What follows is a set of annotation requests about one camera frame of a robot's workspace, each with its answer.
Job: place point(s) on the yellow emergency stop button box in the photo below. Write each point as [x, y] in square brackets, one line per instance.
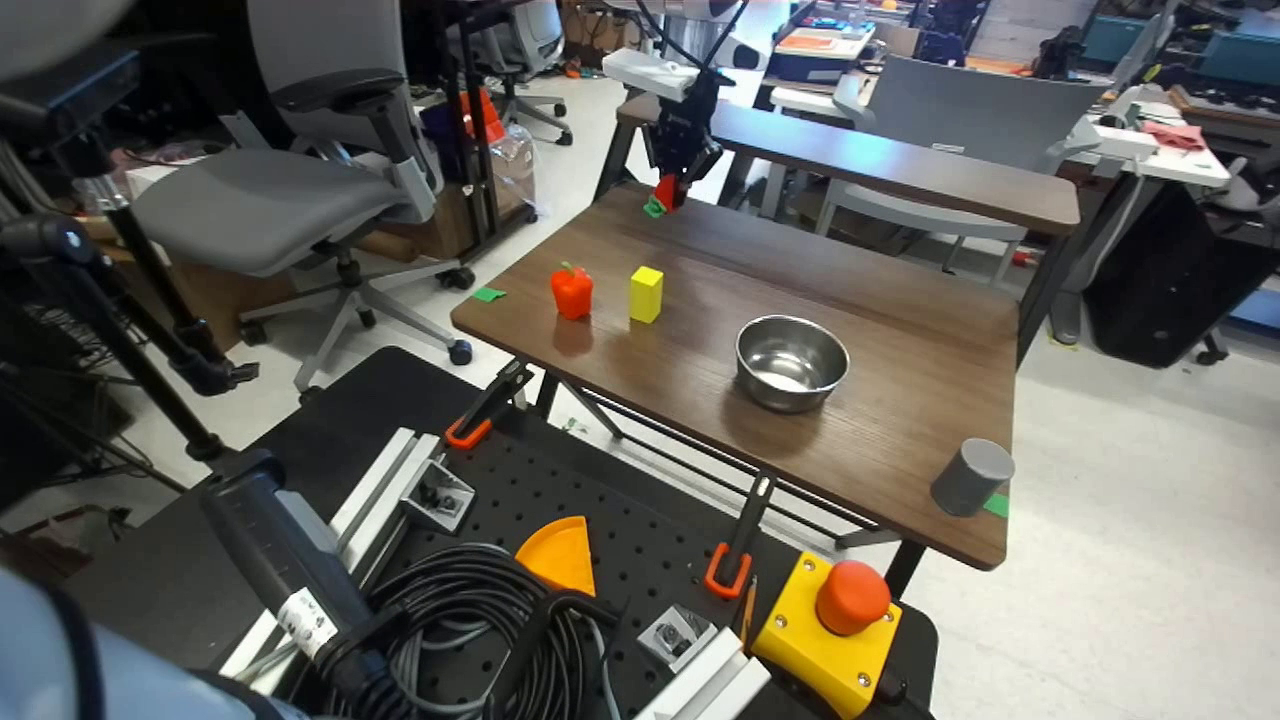
[821, 640]

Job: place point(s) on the long aluminium extrusion rail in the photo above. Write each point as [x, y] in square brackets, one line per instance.
[387, 473]

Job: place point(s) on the orange wedge piece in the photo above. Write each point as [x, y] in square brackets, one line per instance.
[562, 563]

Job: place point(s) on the yellow block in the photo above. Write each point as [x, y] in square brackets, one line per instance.
[646, 297]

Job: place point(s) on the grey cylinder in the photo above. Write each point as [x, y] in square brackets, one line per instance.
[969, 476]

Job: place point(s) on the grey office chair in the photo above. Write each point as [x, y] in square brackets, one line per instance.
[255, 200]

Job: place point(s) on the black clamped stand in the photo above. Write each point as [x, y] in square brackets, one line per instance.
[685, 126]

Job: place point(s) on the short aluminium extrusion rail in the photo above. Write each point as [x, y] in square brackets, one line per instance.
[713, 680]

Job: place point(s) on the green tape piece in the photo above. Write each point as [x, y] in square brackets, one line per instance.
[997, 507]
[653, 208]
[489, 293]

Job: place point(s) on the black post with white label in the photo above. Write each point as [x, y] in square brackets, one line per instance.
[286, 547]

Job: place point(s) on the metal corner bracket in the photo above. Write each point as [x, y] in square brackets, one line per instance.
[442, 497]
[674, 637]

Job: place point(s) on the dark grey desk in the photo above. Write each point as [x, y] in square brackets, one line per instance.
[907, 167]

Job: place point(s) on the black bag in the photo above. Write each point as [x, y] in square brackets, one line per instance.
[1174, 281]

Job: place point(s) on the black and orange bar clamp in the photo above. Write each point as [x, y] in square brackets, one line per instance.
[738, 542]
[485, 406]

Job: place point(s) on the black tripod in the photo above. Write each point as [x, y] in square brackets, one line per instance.
[62, 240]

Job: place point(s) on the office chair with white back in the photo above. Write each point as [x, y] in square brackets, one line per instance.
[543, 32]

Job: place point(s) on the silver metal bowl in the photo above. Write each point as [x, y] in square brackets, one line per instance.
[793, 361]

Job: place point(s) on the red plush toy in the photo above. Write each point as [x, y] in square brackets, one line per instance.
[574, 297]

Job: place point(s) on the white desk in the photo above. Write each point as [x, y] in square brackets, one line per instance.
[1161, 157]

